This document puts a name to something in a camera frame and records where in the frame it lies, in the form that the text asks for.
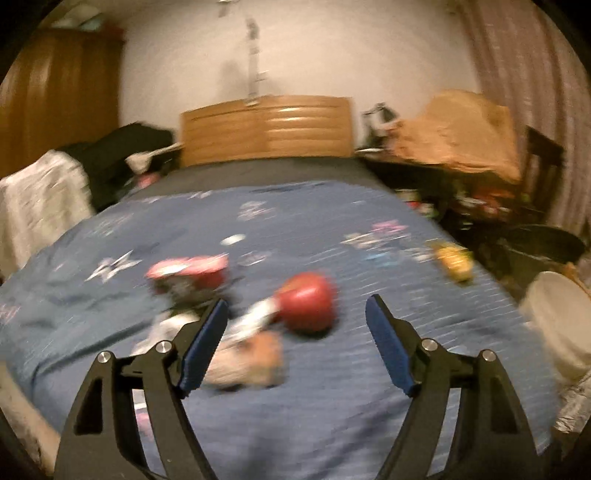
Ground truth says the red dark crumpled wrapper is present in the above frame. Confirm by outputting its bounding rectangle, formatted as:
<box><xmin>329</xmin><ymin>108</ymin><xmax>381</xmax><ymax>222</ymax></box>
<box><xmin>144</xmin><ymin>255</ymin><xmax>230</xmax><ymax>302</ymax></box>

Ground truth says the metal clip-on holder arm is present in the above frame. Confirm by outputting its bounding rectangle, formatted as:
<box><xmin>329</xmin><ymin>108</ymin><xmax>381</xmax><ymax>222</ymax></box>
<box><xmin>244</xmin><ymin>17</ymin><xmax>269</xmax><ymax>106</ymax></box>

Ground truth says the wooden headboard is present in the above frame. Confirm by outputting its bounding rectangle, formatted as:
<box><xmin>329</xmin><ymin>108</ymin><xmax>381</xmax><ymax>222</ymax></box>
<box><xmin>179</xmin><ymin>95</ymin><xmax>355</xmax><ymax>168</ymax></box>

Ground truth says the white crumpled cloth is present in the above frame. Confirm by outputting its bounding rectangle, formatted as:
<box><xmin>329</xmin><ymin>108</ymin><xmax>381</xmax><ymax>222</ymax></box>
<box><xmin>0</xmin><ymin>150</ymin><xmax>96</xmax><ymax>278</ymax></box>

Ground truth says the orange cover cloth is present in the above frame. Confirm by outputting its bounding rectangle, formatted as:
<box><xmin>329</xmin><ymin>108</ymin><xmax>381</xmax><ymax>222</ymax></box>
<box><xmin>389</xmin><ymin>90</ymin><xmax>522</xmax><ymax>184</ymax></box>

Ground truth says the beige cloth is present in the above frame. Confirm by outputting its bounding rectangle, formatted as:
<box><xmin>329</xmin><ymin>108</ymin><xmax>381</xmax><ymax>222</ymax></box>
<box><xmin>126</xmin><ymin>142</ymin><xmax>183</xmax><ymax>175</ymax></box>

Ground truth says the brown wooden wardrobe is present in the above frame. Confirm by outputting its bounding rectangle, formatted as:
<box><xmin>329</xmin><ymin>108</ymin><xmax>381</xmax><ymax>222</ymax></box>
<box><xmin>0</xmin><ymin>27</ymin><xmax>127</xmax><ymax>178</ymax></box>

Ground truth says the white plastic bucket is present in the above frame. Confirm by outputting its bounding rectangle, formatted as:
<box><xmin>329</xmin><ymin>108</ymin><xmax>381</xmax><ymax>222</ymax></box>
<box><xmin>518</xmin><ymin>271</ymin><xmax>591</xmax><ymax>383</ymax></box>

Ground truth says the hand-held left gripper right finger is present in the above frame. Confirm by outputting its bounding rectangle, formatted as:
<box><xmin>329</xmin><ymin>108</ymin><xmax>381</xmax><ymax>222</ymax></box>
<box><xmin>365</xmin><ymin>294</ymin><xmax>544</xmax><ymax>480</ymax></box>

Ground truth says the red apple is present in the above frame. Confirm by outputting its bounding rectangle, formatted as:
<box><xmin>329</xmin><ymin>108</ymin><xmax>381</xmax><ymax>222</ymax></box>
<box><xmin>276</xmin><ymin>272</ymin><xmax>339</xmax><ymax>335</ymax></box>

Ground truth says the crinkled silver foil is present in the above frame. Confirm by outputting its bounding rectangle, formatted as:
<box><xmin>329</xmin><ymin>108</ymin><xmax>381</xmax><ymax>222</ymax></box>
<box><xmin>553</xmin><ymin>376</ymin><xmax>591</xmax><ymax>446</ymax></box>

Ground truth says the black trash bin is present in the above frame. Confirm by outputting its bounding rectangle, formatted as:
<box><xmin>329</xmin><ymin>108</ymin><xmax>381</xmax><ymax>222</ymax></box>
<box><xmin>500</xmin><ymin>224</ymin><xmax>587</xmax><ymax>283</ymax></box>

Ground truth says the blue star printed blanket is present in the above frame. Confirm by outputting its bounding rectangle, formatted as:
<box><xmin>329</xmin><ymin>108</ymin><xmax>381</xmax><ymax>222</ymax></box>
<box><xmin>0</xmin><ymin>180</ymin><xmax>561</xmax><ymax>480</ymax></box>

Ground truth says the black clothes pile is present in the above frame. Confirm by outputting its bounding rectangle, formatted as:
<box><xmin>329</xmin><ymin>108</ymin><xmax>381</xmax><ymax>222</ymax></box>
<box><xmin>59</xmin><ymin>121</ymin><xmax>178</xmax><ymax>210</ymax></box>

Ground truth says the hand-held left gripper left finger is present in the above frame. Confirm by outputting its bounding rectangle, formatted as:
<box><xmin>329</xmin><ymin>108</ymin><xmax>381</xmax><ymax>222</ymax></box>
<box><xmin>54</xmin><ymin>298</ymin><xmax>230</xmax><ymax>480</ymax></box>

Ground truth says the dark wooden desk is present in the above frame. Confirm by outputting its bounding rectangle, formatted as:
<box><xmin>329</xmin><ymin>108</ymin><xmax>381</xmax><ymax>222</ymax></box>
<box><xmin>356</xmin><ymin>148</ymin><xmax>532</xmax><ymax>259</ymax></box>

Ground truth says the black desk lamp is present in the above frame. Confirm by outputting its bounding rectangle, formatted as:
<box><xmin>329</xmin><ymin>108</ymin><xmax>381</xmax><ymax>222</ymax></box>
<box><xmin>361</xmin><ymin>102</ymin><xmax>402</xmax><ymax>141</ymax></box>

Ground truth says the dark wooden chair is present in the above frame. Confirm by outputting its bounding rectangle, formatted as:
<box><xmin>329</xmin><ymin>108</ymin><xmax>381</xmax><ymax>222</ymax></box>
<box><xmin>519</xmin><ymin>124</ymin><xmax>567</xmax><ymax>224</ymax></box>

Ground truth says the patterned beige curtain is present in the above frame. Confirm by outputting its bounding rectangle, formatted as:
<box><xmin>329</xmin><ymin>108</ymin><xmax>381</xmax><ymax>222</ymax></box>
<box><xmin>455</xmin><ymin>0</ymin><xmax>591</xmax><ymax>243</ymax></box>

